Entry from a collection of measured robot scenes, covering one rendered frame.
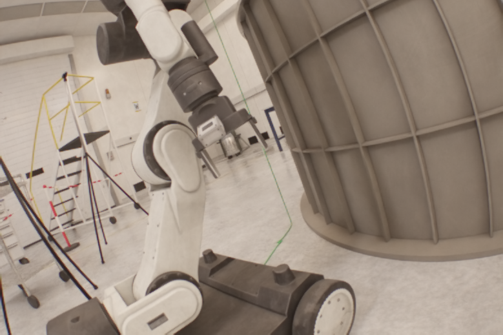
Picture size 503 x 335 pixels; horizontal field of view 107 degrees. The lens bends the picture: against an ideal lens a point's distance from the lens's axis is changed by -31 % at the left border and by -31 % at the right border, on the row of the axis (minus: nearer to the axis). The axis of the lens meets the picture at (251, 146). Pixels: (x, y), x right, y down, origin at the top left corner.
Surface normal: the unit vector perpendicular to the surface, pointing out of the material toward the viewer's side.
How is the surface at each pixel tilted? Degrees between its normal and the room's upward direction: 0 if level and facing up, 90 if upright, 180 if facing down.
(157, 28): 90
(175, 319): 90
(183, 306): 90
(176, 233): 90
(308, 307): 31
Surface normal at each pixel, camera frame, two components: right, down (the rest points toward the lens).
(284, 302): -0.74, -0.44
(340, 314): 0.62, -0.19
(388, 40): -0.70, 0.31
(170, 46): -0.05, 0.07
